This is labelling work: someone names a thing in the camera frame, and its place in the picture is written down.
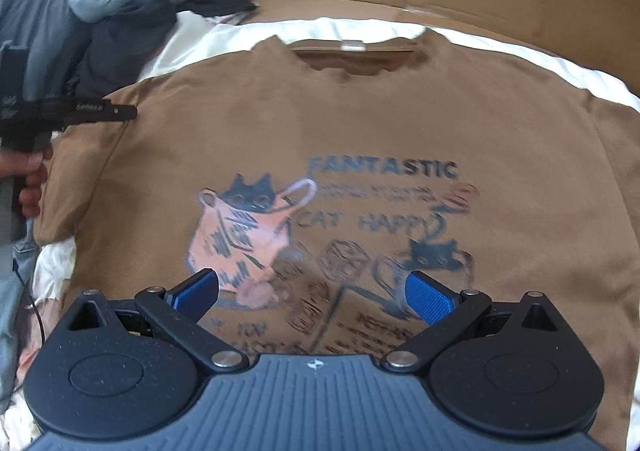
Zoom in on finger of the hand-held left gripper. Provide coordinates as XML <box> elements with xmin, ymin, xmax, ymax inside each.
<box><xmin>103</xmin><ymin>102</ymin><xmax>139</xmax><ymax>125</ymax></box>

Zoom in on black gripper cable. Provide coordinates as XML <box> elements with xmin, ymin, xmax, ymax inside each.
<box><xmin>14</xmin><ymin>265</ymin><xmax>47</xmax><ymax>337</ymax></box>

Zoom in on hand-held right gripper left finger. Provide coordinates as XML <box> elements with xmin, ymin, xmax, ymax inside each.
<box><xmin>65</xmin><ymin>267</ymin><xmax>249</xmax><ymax>373</ymax></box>

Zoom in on dark grey pillow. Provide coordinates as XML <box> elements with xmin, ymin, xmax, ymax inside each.
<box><xmin>0</xmin><ymin>0</ymin><xmax>92</xmax><ymax>103</ymax></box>

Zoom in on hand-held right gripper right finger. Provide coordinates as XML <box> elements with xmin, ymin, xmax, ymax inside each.
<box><xmin>381</xmin><ymin>271</ymin><xmax>573</xmax><ymax>373</ymax></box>

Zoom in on dark grey cloth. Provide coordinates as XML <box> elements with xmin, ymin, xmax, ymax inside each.
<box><xmin>75</xmin><ymin>12</ymin><xmax>179</xmax><ymax>88</ymax></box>

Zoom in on brown printed t-shirt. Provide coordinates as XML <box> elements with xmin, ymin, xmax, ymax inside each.
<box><xmin>35</xmin><ymin>26</ymin><xmax>640</xmax><ymax>451</ymax></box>

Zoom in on person's left hand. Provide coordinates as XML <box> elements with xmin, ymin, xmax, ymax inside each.
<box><xmin>0</xmin><ymin>152</ymin><xmax>49</xmax><ymax>219</ymax></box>

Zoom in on cream bear print bed sheet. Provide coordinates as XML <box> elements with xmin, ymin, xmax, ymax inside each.
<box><xmin>0</xmin><ymin>14</ymin><xmax>640</xmax><ymax>432</ymax></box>

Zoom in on blue jeans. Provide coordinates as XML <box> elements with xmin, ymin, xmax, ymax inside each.
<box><xmin>0</xmin><ymin>221</ymin><xmax>42</xmax><ymax>413</ymax></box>

